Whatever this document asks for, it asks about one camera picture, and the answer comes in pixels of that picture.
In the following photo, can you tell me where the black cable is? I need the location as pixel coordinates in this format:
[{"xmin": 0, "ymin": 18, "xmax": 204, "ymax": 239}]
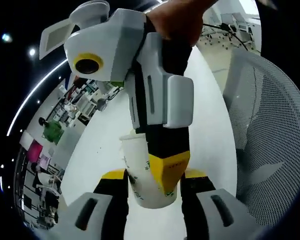
[{"xmin": 202, "ymin": 22, "xmax": 252, "ymax": 52}]

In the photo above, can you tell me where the white table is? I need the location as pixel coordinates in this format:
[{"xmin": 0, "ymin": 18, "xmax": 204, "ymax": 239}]
[{"xmin": 61, "ymin": 46, "xmax": 238, "ymax": 240}]

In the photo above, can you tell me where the white office chair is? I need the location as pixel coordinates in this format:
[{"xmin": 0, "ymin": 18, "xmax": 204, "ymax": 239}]
[{"xmin": 77, "ymin": 96, "xmax": 96, "ymax": 120}]

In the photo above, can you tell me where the grey mesh office chair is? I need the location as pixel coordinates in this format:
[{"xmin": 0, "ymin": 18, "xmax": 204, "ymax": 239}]
[{"xmin": 222, "ymin": 47, "xmax": 300, "ymax": 227}]

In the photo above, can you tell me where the paper cup with green print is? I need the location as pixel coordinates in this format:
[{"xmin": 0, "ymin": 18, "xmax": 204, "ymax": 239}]
[{"xmin": 119, "ymin": 132, "xmax": 181, "ymax": 209}]

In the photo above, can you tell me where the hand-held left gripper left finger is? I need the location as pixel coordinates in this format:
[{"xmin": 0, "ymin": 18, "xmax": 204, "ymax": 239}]
[{"xmin": 53, "ymin": 168, "xmax": 130, "ymax": 240}]

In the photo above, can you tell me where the grey rounded headset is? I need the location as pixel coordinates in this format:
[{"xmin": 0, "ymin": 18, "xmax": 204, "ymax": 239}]
[{"xmin": 97, "ymin": 98, "xmax": 108, "ymax": 112}]

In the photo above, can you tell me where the curved ceiling light strip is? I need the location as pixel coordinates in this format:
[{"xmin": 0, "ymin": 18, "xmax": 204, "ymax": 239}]
[{"xmin": 6, "ymin": 58, "xmax": 71, "ymax": 137}]

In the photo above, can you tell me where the person's right hand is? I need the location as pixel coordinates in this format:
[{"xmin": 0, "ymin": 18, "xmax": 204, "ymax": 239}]
[{"xmin": 146, "ymin": 0, "xmax": 216, "ymax": 47}]

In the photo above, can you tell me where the pink wall screen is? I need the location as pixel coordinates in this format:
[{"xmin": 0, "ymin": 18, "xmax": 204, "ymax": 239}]
[{"xmin": 27, "ymin": 139, "xmax": 44, "ymax": 166}]

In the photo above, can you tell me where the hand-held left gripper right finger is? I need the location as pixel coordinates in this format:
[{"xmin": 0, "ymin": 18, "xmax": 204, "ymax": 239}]
[{"xmin": 181, "ymin": 168, "xmax": 262, "ymax": 240}]

